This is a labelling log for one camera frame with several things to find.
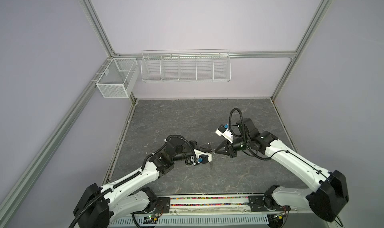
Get small circuit board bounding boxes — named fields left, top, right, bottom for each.
left=143, top=216, right=158, bottom=225

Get aluminium rail with coloured beads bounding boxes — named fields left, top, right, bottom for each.
left=83, top=193, right=336, bottom=217

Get large toothed metal keyring disc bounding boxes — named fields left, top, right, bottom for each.
left=209, top=151, right=215, bottom=170

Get aluminium frame profiles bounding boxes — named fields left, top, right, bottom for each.
left=1, top=0, right=333, bottom=228

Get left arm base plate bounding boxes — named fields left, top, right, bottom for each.
left=136, top=197, right=171, bottom=214

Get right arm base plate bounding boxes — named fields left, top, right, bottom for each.
left=248, top=195, right=291, bottom=212

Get white slotted cable duct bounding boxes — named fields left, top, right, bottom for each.
left=110, top=214, right=270, bottom=228

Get white wire shelf basket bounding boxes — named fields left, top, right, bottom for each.
left=141, top=49, right=232, bottom=82

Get white mesh box basket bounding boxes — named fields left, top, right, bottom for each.
left=96, top=58, right=140, bottom=98

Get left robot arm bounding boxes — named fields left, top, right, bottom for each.
left=69, top=135, right=212, bottom=228

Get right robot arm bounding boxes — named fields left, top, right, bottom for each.
left=215, top=108, right=350, bottom=227

